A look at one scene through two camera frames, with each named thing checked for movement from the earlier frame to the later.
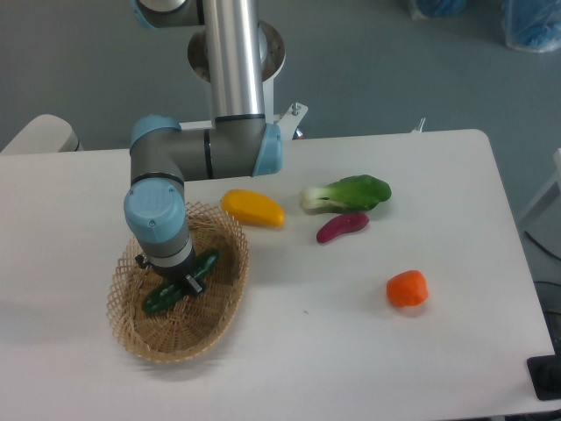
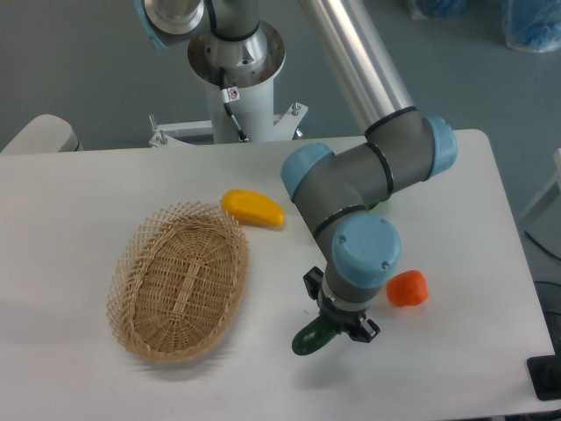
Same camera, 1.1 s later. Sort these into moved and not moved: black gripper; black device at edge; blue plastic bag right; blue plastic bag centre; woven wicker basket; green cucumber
Moved: black gripper; green cucumber
Not moved: woven wicker basket; blue plastic bag right; blue plastic bag centre; black device at edge
